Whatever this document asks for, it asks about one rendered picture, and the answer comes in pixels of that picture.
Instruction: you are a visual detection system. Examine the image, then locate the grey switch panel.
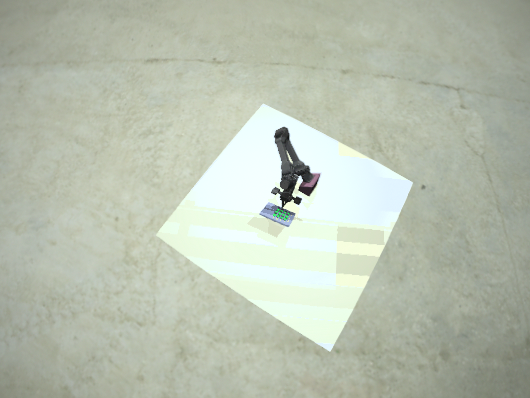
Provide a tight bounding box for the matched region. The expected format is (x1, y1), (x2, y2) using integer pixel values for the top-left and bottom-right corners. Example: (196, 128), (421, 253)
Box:
(259, 202), (296, 228)

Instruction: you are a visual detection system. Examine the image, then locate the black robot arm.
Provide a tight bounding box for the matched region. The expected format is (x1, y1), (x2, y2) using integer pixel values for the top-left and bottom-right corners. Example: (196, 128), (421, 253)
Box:
(274, 126), (315, 202)

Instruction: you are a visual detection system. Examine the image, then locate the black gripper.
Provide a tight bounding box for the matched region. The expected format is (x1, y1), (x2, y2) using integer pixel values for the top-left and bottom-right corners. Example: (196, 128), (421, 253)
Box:
(271, 187), (302, 208)

